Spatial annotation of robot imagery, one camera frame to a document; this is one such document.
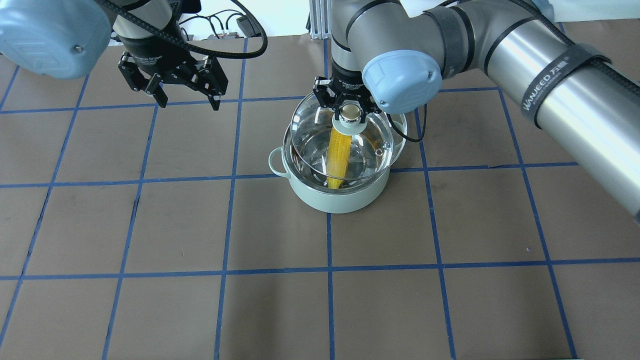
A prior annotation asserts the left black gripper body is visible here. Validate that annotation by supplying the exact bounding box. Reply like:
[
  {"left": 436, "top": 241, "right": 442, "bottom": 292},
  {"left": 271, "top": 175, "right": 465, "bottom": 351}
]
[{"left": 118, "top": 34, "right": 229, "bottom": 95}]

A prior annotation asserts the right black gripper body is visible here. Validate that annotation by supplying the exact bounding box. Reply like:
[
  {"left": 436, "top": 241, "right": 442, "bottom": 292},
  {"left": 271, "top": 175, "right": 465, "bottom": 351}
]
[{"left": 312, "top": 63, "right": 379, "bottom": 114}]

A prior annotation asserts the glass pot lid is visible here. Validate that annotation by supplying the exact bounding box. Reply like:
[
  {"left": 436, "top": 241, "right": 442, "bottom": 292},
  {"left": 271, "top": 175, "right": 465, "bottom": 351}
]
[{"left": 287, "top": 93, "right": 408, "bottom": 185}]

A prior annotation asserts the yellow corn cob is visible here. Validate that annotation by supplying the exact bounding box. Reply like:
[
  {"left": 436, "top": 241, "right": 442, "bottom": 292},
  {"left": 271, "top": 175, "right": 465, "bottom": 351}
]
[{"left": 326, "top": 127, "right": 352, "bottom": 189}]

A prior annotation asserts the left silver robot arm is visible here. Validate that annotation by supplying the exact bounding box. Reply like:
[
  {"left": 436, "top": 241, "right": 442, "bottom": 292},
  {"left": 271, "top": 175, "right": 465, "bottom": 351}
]
[{"left": 0, "top": 0, "right": 229, "bottom": 110}]

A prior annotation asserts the pale green cooking pot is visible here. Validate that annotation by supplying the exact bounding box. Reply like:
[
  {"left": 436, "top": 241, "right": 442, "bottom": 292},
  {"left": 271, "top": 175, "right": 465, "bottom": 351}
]
[{"left": 268, "top": 123, "right": 391, "bottom": 214}]

